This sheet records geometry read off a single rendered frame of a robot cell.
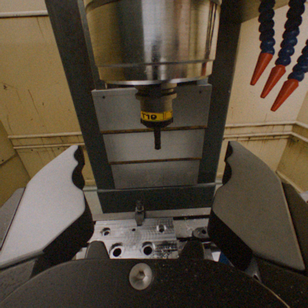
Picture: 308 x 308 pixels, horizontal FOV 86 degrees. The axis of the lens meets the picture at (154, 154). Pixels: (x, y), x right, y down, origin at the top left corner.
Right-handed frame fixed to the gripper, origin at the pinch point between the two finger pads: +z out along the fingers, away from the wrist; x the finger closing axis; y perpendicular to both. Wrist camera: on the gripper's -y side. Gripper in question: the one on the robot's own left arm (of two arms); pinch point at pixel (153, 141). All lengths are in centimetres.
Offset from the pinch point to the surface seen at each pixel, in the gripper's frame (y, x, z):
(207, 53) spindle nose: -5.3, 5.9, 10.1
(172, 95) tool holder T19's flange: -0.4, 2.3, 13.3
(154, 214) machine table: 57, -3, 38
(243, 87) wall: 16, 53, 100
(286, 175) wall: 80, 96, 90
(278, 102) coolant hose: 0.5, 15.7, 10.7
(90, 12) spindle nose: -9.3, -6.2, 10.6
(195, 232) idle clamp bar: 50, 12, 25
